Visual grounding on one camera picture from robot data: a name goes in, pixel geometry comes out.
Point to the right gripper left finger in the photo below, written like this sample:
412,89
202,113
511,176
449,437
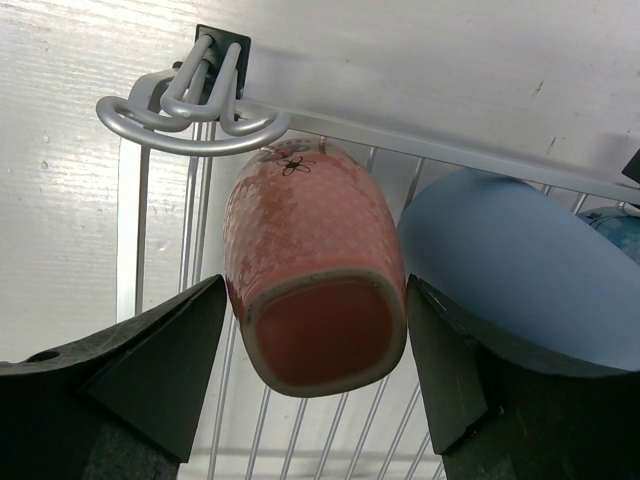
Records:
122,403

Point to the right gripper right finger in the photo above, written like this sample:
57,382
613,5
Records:
501,407

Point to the plain blue cup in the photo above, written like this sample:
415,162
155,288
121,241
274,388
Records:
514,257

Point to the blue flowered mug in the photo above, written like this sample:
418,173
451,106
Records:
615,232

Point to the orange ceramic mug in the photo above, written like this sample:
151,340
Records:
314,270

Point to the white wire dish rack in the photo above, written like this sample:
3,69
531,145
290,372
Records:
380,433

